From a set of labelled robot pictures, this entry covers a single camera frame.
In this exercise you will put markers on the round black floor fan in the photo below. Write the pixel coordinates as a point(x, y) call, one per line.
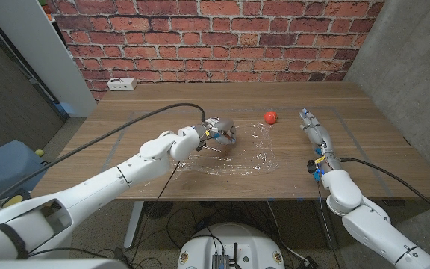
point(158, 210)

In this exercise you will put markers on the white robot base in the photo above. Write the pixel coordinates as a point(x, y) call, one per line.
point(233, 239)

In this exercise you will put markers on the white board panel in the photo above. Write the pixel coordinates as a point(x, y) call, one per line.
point(43, 48)

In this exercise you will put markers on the blue plastic bin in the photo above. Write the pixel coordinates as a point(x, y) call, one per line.
point(6, 168)

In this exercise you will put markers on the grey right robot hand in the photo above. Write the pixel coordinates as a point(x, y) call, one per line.
point(319, 136)

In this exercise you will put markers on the small yellow-green ball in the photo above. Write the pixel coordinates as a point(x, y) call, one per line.
point(39, 152)

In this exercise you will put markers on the clear plastic wrap sheet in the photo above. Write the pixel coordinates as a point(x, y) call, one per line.
point(252, 153)

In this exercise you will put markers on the printed brick wall backdrop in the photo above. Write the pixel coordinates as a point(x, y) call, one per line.
point(215, 37)

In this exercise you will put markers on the white table leg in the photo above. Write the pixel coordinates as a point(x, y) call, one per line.
point(133, 224)

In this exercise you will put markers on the white power strip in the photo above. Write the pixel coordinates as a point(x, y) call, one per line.
point(121, 84)

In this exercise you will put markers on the grey table leg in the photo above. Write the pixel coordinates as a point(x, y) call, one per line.
point(328, 231)

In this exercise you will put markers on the black and yellow pad item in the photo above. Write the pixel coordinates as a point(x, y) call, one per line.
point(12, 201)

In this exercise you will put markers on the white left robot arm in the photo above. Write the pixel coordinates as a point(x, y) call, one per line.
point(99, 187)

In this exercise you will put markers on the grey box with antenna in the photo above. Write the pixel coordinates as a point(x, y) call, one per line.
point(220, 261)

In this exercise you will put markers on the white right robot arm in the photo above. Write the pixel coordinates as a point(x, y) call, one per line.
point(368, 228)

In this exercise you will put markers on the red ball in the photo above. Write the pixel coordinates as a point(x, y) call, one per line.
point(270, 117)

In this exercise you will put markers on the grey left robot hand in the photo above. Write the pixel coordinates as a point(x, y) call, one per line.
point(223, 126)

